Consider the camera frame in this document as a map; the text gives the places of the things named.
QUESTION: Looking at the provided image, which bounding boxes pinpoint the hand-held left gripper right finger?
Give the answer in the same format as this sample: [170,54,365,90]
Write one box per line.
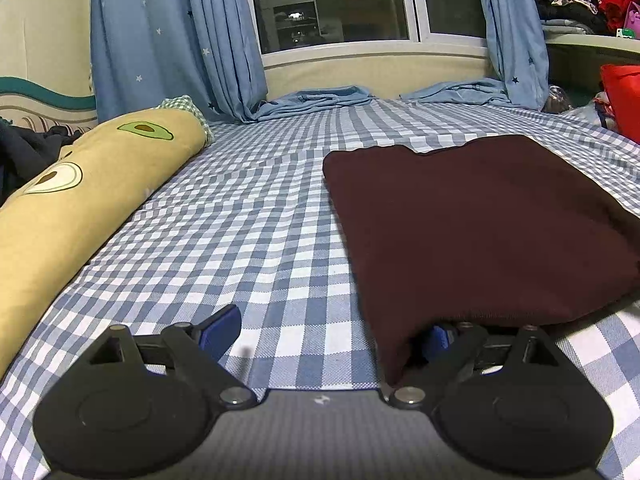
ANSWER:
[389,322,573,408]

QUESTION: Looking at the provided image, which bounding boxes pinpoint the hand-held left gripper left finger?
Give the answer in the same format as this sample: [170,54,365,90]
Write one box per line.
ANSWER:
[87,304,258,408]

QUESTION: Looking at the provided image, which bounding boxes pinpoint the maroon knit garment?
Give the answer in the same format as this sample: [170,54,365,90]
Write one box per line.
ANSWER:
[322,135,640,386]

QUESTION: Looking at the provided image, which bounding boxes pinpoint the folded light blue clothes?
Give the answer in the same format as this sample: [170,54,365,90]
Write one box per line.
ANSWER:
[541,17,596,36]

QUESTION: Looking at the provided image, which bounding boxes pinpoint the black clothes pile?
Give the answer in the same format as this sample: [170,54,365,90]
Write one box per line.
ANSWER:
[537,0,608,36]

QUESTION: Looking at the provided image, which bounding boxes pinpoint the red clothes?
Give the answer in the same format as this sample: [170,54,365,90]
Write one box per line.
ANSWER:
[597,0,640,31]

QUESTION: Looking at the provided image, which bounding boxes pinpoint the blue white checked bed sheet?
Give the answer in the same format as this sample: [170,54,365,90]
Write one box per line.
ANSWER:
[0,97,640,480]

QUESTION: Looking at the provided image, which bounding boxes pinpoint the yellow avocado print pillow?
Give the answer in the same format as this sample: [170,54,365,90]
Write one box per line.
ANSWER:
[0,95,216,381]

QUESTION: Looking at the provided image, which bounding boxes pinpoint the clear plastic bag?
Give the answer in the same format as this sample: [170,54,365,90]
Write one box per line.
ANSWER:
[545,85,574,114]

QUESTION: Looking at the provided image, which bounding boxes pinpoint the dark cloth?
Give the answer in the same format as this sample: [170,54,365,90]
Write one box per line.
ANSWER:
[0,117,96,206]

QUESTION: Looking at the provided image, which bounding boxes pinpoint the cream teal headboard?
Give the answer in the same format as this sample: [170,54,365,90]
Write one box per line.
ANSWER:
[0,76,98,136]

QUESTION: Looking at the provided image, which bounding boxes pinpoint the blue star print curtain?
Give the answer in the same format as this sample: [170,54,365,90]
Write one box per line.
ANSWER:
[400,0,551,111]
[90,0,375,124]

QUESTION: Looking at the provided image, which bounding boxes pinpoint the red fabric bag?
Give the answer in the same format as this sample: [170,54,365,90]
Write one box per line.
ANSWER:
[600,64,640,146]

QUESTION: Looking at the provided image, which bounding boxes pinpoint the white framed window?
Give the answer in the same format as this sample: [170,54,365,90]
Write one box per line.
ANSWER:
[240,0,493,68]

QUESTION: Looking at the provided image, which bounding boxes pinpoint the floral white cloth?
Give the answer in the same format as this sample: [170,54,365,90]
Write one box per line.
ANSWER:
[552,0,599,15]

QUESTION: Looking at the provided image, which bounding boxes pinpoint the white wall shelf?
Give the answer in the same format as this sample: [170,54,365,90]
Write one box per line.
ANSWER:
[542,32,640,53]

